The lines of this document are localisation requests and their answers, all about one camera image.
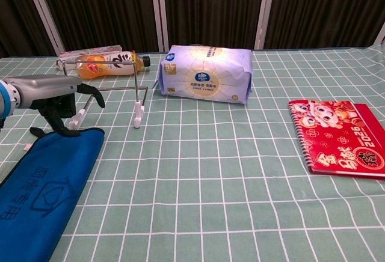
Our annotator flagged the dark screen curtain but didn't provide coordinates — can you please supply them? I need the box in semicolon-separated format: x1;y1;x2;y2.
0;0;385;59

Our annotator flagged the green checked tablecloth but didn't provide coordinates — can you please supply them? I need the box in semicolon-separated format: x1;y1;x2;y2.
0;45;385;262

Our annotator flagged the red spiral calendar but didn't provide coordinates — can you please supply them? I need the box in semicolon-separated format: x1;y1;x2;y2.
288;99;385;180

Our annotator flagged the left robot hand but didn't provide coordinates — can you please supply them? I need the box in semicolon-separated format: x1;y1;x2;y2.
17;75;106;138

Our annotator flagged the lilac tissue pack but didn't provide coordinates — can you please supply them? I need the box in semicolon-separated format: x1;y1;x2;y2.
158;44;254;105

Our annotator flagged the metal wire rack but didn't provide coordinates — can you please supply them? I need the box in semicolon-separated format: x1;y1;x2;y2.
61;59;149;130

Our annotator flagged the white screen frame post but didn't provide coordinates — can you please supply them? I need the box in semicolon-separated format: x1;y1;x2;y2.
253;0;278;50
22;0;66;56
375;21;385;46
149;0;170;53

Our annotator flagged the orange drink bottle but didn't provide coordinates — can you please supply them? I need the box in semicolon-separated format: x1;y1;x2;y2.
74;50;151;80

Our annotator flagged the blue and grey towel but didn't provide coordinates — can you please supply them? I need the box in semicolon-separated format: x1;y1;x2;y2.
0;126;105;262

